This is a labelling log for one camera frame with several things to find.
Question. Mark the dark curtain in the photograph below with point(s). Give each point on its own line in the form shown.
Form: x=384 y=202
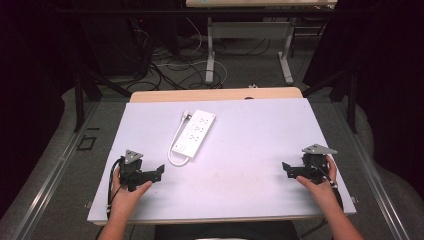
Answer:
x=30 y=83
x=390 y=83

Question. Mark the white board on table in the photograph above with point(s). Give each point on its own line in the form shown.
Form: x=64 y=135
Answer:
x=240 y=160

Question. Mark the person's dark clothing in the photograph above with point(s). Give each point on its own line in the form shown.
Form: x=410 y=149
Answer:
x=226 y=231

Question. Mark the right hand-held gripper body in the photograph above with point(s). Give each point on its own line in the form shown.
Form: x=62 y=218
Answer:
x=316 y=165

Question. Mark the white desk with metal legs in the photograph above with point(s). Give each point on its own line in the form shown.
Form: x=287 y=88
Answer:
x=250 y=30

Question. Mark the aluminium floor rail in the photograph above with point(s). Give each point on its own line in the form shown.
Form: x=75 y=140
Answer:
x=370 y=173
x=50 y=176

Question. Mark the black metal stand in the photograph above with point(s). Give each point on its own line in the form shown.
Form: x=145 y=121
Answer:
x=350 y=96
x=80 y=96

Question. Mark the person's right hand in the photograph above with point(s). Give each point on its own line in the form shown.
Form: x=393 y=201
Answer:
x=322 y=193

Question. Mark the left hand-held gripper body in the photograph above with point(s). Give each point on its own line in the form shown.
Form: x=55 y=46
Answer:
x=130 y=173

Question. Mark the black floor hatch frame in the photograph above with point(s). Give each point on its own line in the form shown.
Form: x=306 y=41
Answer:
x=86 y=143

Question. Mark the person's left hand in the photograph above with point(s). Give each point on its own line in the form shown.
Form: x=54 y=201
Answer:
x=124 y=200

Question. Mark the white power strip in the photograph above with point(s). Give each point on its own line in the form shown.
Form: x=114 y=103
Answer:
x=195 y=132

